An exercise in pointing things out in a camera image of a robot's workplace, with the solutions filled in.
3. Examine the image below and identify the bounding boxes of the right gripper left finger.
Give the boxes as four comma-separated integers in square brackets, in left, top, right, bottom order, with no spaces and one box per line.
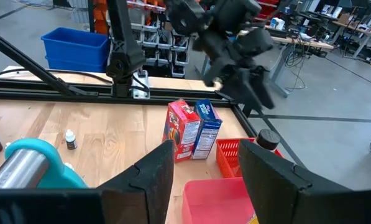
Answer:
[99,140,176,224]

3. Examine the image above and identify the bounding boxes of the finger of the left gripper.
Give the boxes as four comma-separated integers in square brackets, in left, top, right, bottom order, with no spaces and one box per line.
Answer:
[222,67,276,110]
[203,58,233,88]

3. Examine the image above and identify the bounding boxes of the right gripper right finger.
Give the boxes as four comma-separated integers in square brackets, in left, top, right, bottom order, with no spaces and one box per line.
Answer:
[238,139,347,224]

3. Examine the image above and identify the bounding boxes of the black lid spice jar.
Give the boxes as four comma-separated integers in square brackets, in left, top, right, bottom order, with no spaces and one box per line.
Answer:
[255,128,281,152]

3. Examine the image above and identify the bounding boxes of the blue Frosted Flakes cereal box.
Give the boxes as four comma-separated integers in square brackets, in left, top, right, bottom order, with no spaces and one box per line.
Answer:
[190,98,223,161]

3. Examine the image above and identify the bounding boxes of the red Froot Loops cereal box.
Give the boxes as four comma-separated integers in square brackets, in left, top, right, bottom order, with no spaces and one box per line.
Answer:
[162,98,202,163]

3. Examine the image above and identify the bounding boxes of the small dark bottle white cap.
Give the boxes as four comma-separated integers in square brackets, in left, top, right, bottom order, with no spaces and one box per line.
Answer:
[64,129,78,151]

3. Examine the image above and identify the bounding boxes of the red tool cabinet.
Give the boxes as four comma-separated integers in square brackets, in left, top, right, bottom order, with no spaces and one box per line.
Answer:
[256,0,281,19]

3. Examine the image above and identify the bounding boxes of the pink plastic tray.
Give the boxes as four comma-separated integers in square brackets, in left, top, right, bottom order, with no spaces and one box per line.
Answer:
[181,177,257,224]

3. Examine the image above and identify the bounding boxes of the wooden top desk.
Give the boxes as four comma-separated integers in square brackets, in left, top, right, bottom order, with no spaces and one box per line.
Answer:
[331,20,371,58]
[264,24,335,99]

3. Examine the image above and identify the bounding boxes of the storage shelf rack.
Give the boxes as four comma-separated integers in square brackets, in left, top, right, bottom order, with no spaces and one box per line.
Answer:
[126,0,204,78]

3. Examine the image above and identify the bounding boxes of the teal basket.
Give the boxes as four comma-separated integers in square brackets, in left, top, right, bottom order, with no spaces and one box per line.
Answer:
[0,138,89,190]

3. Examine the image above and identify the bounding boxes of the orange storage bins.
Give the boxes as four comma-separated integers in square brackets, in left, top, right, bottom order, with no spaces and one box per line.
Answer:
[93,0,110,35]

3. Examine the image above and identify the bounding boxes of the blue plastic bin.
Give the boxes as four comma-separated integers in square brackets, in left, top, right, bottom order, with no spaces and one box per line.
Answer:
[45,55,110,73]
[40,27,111,63]

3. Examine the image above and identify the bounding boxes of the black aluminium table frame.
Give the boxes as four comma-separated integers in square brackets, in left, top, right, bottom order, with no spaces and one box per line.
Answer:
[0,26,259,139]

